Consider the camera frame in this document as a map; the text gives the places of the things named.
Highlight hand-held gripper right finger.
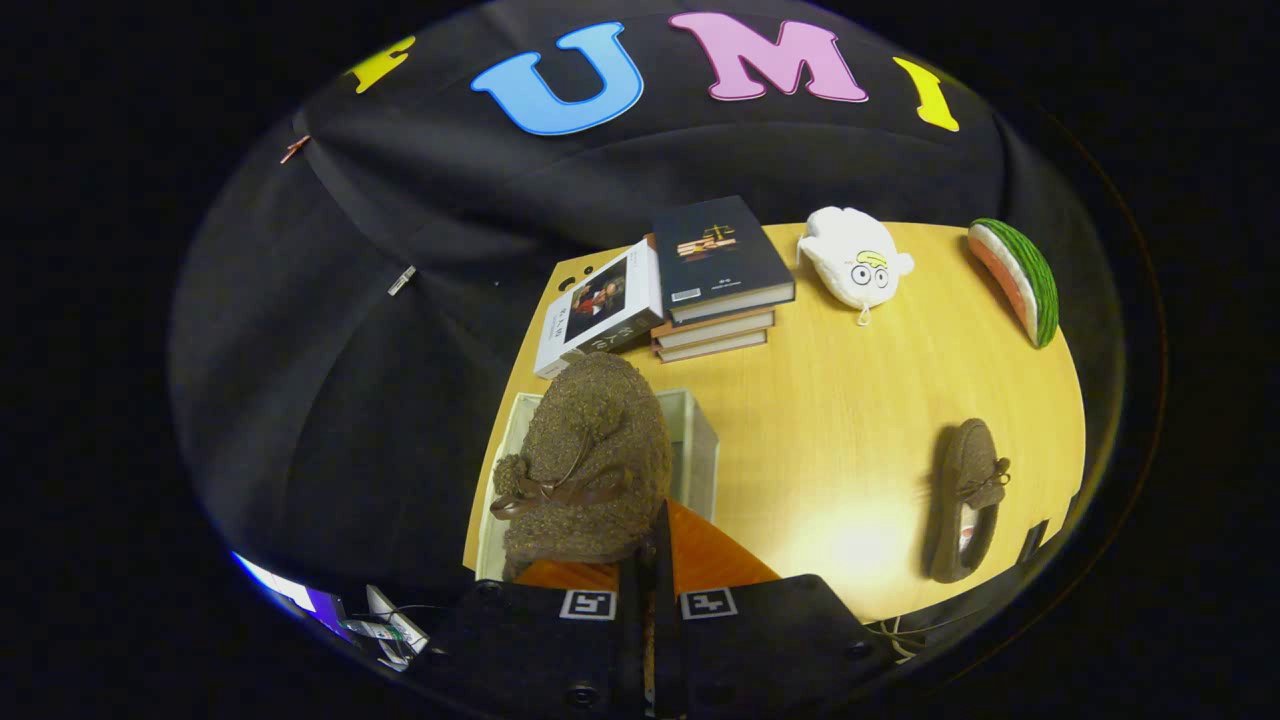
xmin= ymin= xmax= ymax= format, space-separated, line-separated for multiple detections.
xmin=652 ymin=500 xmax=896 ymax=720

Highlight watermelon slice plush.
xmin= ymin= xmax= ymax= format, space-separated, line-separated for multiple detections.
xmin=967 ymin=218 xmax=1060 ymax=349

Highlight white plush toy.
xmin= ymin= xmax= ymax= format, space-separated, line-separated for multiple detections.
xmin=797 ymin=206 xmax=915 ymax=326

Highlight lit monitor screen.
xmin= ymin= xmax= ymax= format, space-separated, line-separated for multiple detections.
xmin=235 ymin=553 xmax=346 ymax=636

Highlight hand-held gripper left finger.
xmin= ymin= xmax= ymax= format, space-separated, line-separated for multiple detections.
xmin=420 ymin=540 xmax=646 ymax=720

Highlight grey fabric storage box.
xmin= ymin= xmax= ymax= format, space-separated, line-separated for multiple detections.
xmin=473 ymin=388 xmax=719 ymax=583

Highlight white device with cables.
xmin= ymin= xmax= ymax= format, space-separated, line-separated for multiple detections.
xmin=345 ymin=585 xmax=431 ymax=669

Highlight brown fuzzy shoe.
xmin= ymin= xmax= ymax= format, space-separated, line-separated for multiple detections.
xmin=488 ymin=350 xmax=673 ymax=581
xmin=925 ymin=418 xmax=1011 ymax=584

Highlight brown spine book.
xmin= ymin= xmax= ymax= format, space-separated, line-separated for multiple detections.
xmin=650 ymin=308 xmax=776 ymax=351
xmin=655 ymin=330 xmax=769 ymax=363

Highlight dark cover book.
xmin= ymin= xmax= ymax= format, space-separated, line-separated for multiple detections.
xmin=652 ymin=195 xmax=796 ymax=326

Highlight white portrait cover book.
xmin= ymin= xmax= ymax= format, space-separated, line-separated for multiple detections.
xmin=533 ymin=238 xmax=664 ymax=380

